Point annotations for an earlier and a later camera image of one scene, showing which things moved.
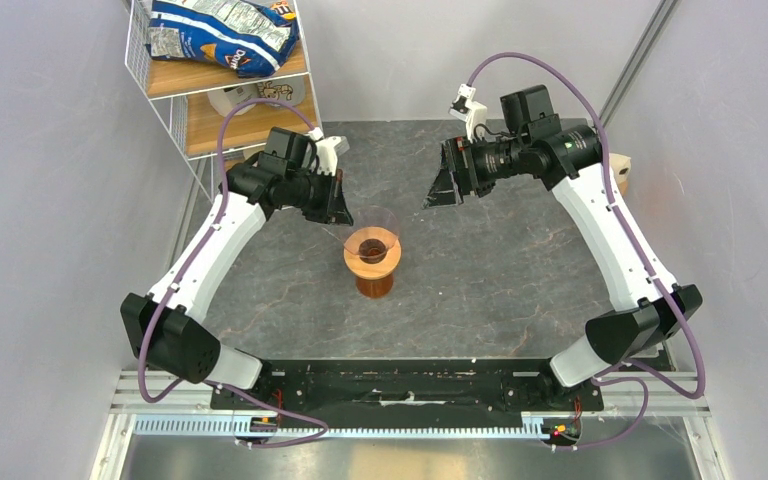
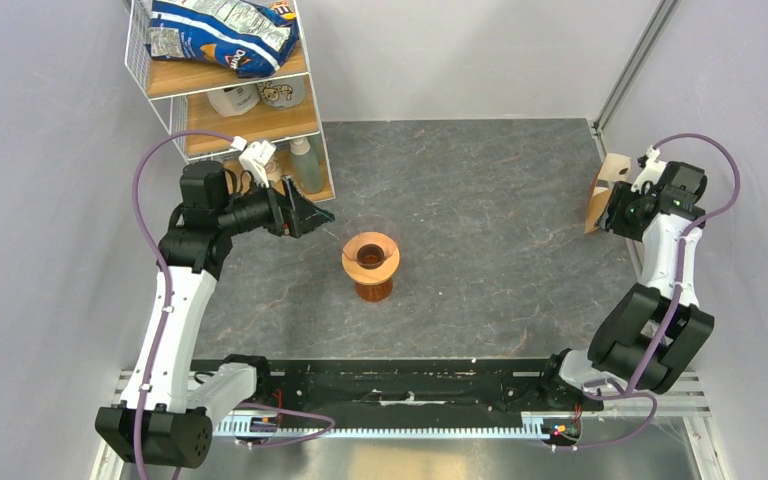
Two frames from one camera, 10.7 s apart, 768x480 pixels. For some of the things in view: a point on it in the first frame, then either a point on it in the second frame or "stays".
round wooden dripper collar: (371, 252) stays
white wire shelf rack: (221, 75) stays
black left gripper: (334, 209) to (292, 214)
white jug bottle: (225, 99) stays
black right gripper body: (479, 156) to (621, 215)
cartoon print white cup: (292, 90) stays
